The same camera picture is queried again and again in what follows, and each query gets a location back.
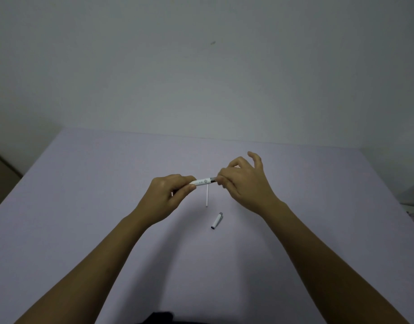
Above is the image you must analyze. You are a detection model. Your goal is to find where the person's left hand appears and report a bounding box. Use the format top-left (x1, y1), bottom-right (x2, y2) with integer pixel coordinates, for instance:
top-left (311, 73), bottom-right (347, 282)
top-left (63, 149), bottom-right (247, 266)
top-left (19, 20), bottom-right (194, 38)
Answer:
top-left (134, 174), bottom-right (197, 228)

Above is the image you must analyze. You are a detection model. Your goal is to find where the person's right hand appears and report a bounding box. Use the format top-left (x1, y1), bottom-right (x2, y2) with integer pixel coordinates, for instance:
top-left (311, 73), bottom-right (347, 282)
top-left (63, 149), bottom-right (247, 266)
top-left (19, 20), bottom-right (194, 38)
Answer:
top-left (215, 151), bottom-right (284, 218)

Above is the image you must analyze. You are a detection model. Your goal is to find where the white pen barrel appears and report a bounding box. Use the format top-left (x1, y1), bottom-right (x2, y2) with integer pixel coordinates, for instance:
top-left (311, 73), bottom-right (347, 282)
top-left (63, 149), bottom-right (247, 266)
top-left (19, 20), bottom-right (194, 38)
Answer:
top-left (171, 177), bottom-right (218, 197)

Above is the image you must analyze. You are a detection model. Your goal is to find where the person's left forearm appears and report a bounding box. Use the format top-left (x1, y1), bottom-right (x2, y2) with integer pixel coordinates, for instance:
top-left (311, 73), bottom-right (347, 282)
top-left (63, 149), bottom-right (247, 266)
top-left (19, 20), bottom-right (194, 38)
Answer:
top-left (15, 212), bottom-right (148, 324)

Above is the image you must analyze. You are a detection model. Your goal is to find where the person's right forearm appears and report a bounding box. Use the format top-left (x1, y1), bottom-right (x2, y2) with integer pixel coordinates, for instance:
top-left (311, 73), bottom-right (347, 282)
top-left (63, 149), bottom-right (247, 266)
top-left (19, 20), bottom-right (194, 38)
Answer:
top-left (264, 200), bottom-right (410, 324)

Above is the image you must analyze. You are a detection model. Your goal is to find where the person's dark clothing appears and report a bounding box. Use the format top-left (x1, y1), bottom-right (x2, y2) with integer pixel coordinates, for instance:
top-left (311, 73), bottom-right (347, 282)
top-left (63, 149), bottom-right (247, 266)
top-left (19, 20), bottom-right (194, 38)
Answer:
top-left (139, 312), bottom-right (180, 324)

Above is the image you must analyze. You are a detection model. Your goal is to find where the brown furniture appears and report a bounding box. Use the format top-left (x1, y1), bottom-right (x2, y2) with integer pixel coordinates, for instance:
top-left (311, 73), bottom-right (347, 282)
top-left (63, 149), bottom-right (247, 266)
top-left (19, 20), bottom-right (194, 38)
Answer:
top-left (0, 150), bottom-right (23, 214)

